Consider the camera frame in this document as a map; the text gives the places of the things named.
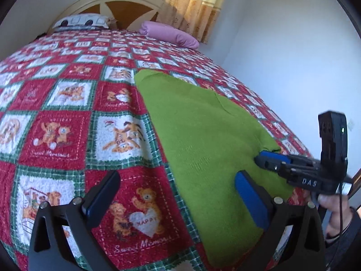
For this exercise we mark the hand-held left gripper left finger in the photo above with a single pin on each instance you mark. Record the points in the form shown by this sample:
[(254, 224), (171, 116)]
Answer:
[(104, 194)]

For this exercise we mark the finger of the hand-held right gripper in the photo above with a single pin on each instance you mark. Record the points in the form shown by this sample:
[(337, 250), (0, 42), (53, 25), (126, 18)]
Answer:
[(275, 156), (266, 163)]

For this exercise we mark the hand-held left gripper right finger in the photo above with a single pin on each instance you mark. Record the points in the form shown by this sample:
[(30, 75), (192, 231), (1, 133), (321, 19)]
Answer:
[(252, 200)]

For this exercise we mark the green striped knit sweater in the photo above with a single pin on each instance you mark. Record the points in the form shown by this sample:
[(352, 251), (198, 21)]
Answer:
[(203, 146)]

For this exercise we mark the person's right forearm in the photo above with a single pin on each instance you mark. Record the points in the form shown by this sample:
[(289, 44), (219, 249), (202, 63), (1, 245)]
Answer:
[(345, 248)]

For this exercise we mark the person's right hand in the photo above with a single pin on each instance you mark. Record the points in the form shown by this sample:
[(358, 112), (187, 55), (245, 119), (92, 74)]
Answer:
[(334, 214)]

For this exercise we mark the red checkered printed blanket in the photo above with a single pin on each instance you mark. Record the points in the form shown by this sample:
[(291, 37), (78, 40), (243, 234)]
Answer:
[(65, 135)]

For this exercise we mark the pink pillow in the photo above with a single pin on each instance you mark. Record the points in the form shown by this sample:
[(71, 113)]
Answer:
[(169, 34)]

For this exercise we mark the dark object beside bed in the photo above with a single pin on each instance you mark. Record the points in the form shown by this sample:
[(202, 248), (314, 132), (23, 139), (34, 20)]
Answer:
[(41, 35)]

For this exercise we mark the yellow orange curtain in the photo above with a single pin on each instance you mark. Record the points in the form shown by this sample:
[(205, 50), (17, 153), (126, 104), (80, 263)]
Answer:
[(191, 2)]

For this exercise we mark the white printed pillow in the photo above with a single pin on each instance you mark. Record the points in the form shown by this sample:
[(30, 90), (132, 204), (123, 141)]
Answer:
[(81, 21)]

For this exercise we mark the cream wooden headboard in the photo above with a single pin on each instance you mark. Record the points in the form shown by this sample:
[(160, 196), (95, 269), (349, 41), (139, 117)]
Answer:
[(118, 5)]

